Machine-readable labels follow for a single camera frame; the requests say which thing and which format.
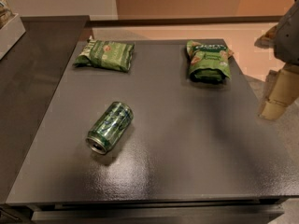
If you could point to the green snack bag left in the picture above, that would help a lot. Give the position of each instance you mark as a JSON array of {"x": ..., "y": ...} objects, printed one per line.
[{"x": 107, "y": 55}]

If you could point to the green snack bag right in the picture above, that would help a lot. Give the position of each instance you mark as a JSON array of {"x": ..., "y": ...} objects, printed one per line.
[{"x": 208, "y": 62}]

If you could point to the green snack bag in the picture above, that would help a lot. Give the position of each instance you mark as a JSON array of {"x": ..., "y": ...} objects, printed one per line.
[
  {"x": 107, "y": 55},
  {"x": 208, "y": 62}
]

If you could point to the white box at left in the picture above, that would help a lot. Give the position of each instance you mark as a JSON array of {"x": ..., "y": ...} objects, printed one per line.
[{"x": 10, "y": 34}]

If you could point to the green soda can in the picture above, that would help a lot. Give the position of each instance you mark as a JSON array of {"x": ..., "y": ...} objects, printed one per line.
[{"x": 107, "y": 131}]

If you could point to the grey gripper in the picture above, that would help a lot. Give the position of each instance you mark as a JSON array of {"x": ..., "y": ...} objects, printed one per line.
[{"x": 289, "y": 39}]

